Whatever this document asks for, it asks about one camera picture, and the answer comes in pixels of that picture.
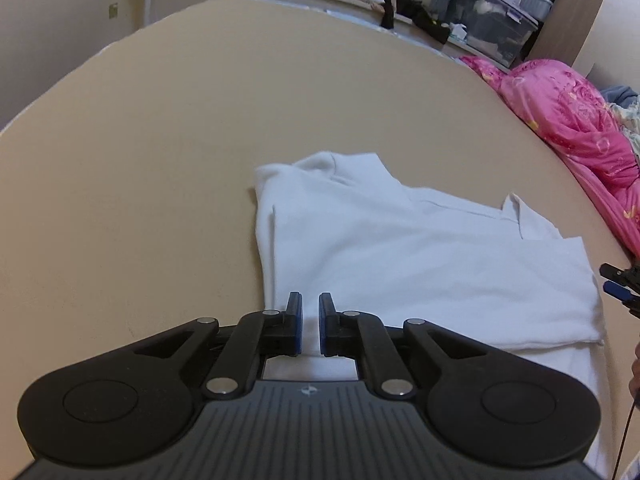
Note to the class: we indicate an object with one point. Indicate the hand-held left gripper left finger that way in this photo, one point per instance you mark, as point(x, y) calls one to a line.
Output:
point(294, 327)

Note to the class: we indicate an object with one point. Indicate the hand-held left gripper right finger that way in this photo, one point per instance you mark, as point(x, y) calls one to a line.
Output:
point(327, 327)

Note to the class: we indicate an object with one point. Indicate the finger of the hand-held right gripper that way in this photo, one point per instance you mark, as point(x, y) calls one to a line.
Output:
point(617, 272)
point(620, 290)

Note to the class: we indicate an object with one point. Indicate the white long-sleeved garment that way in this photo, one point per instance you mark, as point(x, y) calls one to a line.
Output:
point(410, 260)

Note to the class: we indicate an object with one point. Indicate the person's right hand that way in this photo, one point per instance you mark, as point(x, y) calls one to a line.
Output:
point(636, 370)

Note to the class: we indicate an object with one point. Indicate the white floral quilt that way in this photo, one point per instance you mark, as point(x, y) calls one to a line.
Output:
point(631, 127)

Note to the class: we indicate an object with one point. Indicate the pink floral quilt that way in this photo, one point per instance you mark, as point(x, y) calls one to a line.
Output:
point(565, 110)

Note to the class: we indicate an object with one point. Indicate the blue pillow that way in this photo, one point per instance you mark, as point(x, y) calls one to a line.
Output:
point(620, 95)

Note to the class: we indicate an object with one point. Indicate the wooden shelf unit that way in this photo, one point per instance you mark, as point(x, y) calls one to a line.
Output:
point(570, 15)

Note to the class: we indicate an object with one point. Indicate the clear plastic storage box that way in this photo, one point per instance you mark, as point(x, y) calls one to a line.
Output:
point(492, 22)

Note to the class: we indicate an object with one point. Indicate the white plastic basket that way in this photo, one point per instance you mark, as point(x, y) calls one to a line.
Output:
point(536, 4)

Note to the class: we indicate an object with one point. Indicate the white tissue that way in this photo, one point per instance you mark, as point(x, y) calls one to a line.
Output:
point(457, 31)

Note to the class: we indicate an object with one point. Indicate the wall socket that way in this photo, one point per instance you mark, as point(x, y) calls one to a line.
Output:
point(113, 10)

